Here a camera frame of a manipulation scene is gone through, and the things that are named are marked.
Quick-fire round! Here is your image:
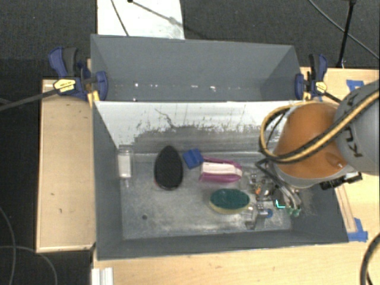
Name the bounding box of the purple and white stapler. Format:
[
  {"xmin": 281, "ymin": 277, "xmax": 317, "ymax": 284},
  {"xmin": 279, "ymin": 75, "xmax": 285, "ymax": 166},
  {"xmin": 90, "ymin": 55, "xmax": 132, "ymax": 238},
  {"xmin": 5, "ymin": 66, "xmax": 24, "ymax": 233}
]
[{"xmin": 198, "ymin": 156, "xmax": 243, "ymax": 185}]

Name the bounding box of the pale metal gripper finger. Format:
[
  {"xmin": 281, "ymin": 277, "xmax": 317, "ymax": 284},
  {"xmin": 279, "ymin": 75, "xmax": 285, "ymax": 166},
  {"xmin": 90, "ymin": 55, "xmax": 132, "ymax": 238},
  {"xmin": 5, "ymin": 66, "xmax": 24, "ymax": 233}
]
[
  {"xmin": 255, "ymin": 202, "xmax": 268, "ymax": 230},
  {"xmin": 244, "ymin": 206, "xmax": 257, "ymax": 230}
]

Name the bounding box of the green and yellow oval sponge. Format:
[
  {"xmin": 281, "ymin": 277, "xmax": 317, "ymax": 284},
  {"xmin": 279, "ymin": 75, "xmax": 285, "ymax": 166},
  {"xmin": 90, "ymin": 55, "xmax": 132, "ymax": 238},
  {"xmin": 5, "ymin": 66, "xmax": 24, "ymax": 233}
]
[{"xmin": 208, "ymin": 188, "xmax": 251, "ymax": 216}]

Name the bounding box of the clear jar with white contents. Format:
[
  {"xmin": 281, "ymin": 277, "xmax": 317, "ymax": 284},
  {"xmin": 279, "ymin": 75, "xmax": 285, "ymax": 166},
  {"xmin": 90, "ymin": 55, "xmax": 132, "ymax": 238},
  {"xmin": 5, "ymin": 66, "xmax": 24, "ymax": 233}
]
[{"xmin": 117, "ymin": 145, "xmax": 134, "ymax": 188}]

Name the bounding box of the pale wood board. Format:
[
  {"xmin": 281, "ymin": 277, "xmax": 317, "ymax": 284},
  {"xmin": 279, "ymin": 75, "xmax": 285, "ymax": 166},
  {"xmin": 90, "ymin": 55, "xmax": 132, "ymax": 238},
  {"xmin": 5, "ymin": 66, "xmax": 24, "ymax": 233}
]
[{"xmin": 35, "ymin": 77, "xmax": 97, "ymax": 254}]

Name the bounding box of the black oval brush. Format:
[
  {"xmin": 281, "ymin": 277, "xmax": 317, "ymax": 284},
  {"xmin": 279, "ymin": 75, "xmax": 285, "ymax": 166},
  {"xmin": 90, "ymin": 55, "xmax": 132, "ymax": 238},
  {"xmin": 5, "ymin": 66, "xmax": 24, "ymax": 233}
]
[{"xmin": 153, "ymin": 145, "xmax": 184, "ymax": 191}]

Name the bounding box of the blue small block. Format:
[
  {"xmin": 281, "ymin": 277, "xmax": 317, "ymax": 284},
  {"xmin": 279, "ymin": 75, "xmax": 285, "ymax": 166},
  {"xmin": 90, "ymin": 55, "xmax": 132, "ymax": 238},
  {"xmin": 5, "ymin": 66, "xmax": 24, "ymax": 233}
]
[{"xmin": 182, "ymin": 148, "xmax": 205, "ymax": 170}]

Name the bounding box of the black cylinder on white bracket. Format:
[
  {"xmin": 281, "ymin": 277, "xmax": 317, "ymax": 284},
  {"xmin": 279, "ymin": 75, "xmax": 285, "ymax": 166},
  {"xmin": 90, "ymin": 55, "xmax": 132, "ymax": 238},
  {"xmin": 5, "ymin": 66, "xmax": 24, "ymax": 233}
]
[{"xmin": 319, "ymin": 170, "xmax": 363, "ymax": 191}]

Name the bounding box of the grey metal bin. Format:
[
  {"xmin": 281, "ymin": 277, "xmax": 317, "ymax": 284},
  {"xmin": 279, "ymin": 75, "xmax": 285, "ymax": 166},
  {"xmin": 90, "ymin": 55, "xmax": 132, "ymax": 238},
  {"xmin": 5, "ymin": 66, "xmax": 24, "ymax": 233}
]
[{"xmin": 90, "ymin": 33, "xmax": 350, "ymax": 261}]

